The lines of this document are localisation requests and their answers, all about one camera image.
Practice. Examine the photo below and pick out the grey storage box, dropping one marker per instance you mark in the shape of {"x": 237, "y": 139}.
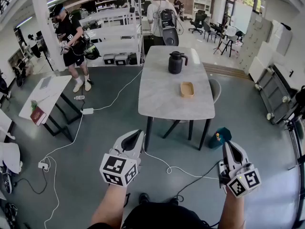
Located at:
{"x": 109, "y": 59}
{"x": 121, "y": 59}

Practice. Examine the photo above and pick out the person's left forearm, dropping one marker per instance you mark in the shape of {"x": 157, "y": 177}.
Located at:
{"x": 109, "y": 204}

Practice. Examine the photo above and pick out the person's left shoe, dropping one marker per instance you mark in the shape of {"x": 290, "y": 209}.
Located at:
{"x": 143, "y": 198}

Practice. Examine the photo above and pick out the white foam panels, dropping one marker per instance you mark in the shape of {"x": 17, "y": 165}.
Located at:
{"x": 262, "y": 61}

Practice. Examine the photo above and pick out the person's right forearm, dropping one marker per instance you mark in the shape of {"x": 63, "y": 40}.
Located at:
{"x": 232, "y": 211}

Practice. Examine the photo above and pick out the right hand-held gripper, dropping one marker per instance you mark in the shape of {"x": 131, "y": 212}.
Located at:
{"x": 245, "y": 181}

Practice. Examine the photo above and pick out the person's black clothing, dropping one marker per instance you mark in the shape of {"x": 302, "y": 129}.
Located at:
{"x": 162, "y": 218}

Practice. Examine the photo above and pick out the whiteboard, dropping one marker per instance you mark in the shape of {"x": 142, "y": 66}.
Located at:
{"x": 243, "y": 15}

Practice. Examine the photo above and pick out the green plant sprig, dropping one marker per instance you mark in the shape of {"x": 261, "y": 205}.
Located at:
{"x": 33, "y": 104}

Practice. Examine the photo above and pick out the dark grey chair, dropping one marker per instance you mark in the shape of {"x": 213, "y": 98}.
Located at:
{"x": 170, "y": 37}

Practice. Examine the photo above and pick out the clear water bottle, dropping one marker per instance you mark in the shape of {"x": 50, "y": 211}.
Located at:
{"x": 79, "y": 97}

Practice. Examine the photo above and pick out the white cabinet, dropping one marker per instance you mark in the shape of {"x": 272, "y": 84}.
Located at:
{"x": 202, "y": 2}

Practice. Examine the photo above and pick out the grey lockers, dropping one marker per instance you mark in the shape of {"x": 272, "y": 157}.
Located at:
{"x": 256, "y": 37}

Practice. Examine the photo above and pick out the white chair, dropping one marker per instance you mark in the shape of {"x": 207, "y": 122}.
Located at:
{"x": 230, "y": 36}

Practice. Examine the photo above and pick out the dark tripod stand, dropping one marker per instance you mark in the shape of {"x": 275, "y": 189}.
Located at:
{"x": 224, "y": 30}

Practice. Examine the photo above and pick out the white shelving unit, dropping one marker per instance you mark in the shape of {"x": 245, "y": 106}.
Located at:
{"x": 114, "y": 31}

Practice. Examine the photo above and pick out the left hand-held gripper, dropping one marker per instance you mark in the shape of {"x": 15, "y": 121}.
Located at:
{"x": 114, "y": 166}

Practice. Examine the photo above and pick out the black green bag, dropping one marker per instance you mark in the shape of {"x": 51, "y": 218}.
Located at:
{"x": 91, "y": 51}

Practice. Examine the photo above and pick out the grey marble table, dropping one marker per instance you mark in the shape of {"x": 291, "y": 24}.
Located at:
{"x": 174, "y": 99}

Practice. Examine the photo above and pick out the light grey chair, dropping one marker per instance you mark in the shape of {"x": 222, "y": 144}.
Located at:
{"x": 215, "y": 89}

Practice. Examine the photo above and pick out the person's right shoe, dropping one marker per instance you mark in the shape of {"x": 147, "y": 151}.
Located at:
{"x": 174, "y": 201}

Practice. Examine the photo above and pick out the grey laptop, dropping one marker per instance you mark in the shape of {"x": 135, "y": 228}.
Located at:
{"x": 45, "y": 83}

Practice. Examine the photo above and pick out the beige rectangular tray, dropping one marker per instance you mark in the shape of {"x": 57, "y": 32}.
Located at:
{"x": 187, "y": 89}

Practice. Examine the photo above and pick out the grey side chair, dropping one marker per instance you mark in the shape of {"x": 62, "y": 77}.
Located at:
{"x": 207, "y": 28}

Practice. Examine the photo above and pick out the black backpack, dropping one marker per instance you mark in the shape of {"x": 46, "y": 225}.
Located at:
{"x": 168, "y": 18}

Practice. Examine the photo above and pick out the teal waste bin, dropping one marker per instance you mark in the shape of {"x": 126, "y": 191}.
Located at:
{"x": 218, "y": 139}

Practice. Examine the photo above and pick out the red book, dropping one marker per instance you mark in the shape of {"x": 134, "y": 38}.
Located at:
{"x": 37, "y": 116}

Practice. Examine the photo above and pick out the white desk black legs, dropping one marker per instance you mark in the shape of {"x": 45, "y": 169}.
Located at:
{"x": 47, "y": 96}

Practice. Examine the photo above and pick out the person's shoe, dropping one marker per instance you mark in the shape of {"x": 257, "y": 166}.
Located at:
{"x": 143, "y": 198}
{"x": 174, "y": 201}

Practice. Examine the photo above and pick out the wooden step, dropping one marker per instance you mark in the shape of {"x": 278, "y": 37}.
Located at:
{"x": 224, "y": 70}

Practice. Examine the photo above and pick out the black storage box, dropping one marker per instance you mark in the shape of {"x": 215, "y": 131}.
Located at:
{"x": 133, "y": 58}

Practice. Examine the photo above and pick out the white power strip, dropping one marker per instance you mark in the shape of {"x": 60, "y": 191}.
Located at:
{"x": 87, "y": 111}
{"x": 43, "y": 165}
{"x": 221, "y": 167}

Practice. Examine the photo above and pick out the black camera tripod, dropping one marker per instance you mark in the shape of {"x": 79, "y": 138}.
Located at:
{"x": 295, "y": 139}

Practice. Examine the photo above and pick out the black thermal jug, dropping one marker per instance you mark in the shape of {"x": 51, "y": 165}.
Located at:
{"x": 175, "y": 63}

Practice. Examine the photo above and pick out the grey platform cart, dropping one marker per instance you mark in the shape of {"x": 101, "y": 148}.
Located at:
{"x": 274, "y": 94}

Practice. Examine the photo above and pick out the black office chair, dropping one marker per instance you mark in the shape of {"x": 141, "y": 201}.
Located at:
{"x": 199, "y": 19}

